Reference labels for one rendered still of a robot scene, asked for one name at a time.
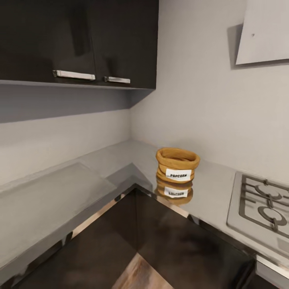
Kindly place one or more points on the oven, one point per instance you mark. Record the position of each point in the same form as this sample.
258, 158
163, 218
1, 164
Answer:
260, 276

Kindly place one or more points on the popcorn bag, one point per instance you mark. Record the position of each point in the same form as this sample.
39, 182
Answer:
176, 165

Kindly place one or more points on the range hood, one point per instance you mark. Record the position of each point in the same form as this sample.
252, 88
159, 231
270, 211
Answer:
265, 34

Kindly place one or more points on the burner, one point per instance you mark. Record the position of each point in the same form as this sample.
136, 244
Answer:
259, 208

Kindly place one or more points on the drop in sink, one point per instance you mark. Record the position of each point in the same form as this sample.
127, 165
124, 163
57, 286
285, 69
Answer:
33, 210

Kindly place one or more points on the cabinet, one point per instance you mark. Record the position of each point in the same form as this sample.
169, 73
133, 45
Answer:
103, 44

